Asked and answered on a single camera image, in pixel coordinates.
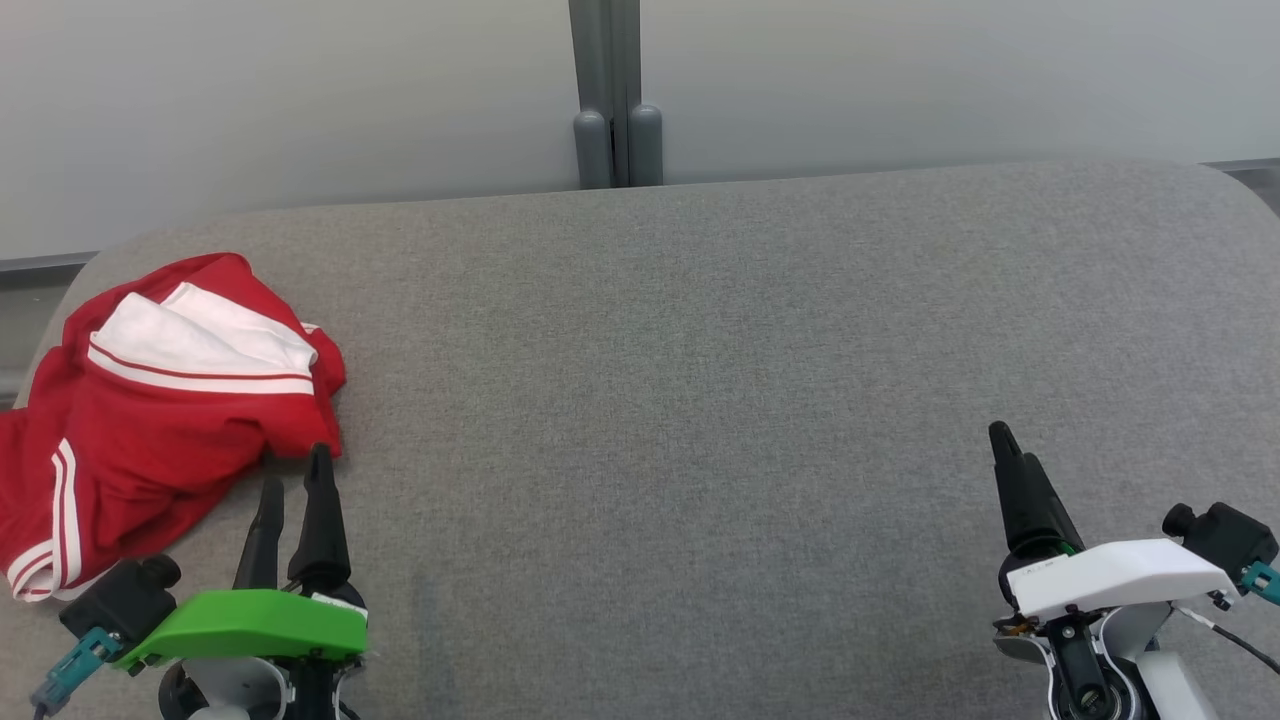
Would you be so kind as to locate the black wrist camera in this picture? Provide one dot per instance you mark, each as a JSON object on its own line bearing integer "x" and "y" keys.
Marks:
{"x": 120, "y": 600}
{"x": 1225, "y": 540}

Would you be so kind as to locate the red white-sleeved Bulls jersey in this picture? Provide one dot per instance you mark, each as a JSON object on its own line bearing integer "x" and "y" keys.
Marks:
{"x": 200, "y": 340}

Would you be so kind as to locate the grey partition post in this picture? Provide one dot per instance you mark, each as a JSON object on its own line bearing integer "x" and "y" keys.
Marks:
{"x": 615, "y": 100}

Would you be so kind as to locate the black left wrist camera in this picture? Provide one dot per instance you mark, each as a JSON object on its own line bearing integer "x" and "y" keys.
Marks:
{"x": 120, "y": 600}

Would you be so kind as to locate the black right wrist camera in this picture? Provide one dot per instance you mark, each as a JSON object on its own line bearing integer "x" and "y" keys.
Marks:
{"x": 1225, "y": 540}

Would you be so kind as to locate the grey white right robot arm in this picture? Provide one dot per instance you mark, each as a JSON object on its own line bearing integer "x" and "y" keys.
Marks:
{"x": 1090, "y": 670}

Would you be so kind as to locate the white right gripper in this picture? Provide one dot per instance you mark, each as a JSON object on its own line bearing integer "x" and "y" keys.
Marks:
{"x": 1110, "y": 580}

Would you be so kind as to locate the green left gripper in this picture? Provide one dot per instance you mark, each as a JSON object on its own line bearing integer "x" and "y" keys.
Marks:
{"x": 250, "y": 625}

